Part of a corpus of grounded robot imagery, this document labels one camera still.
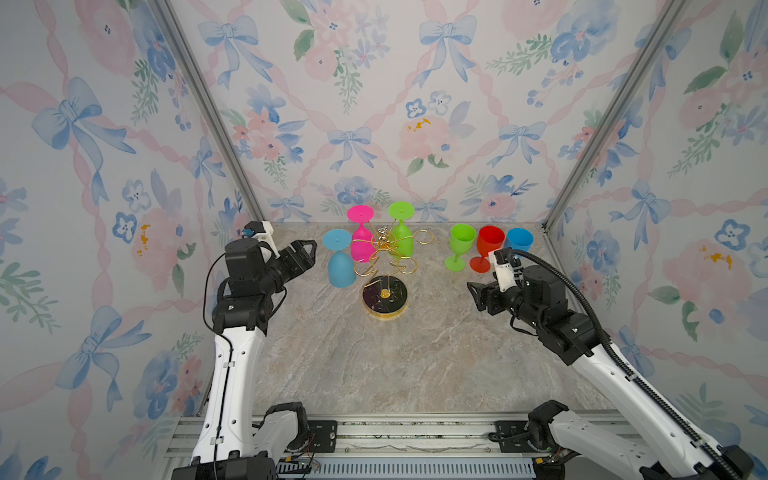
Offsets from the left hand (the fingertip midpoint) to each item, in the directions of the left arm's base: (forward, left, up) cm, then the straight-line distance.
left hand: (306, 245), depth 71 cm
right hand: (-4, -43, -7) cm, 43 cm away
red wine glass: (+18, -52, -17) cm, 58 cm away
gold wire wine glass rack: (+5, -18, -31) cm, 36 cm away
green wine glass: (+12, -23, -10) cm, 28 cm away
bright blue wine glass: (+18, -61, -17) cm, 66 cm away
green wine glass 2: (+18, -43, -17) cm, 49 cm away
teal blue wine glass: (+3, -7, -11) cm, 14 cm away
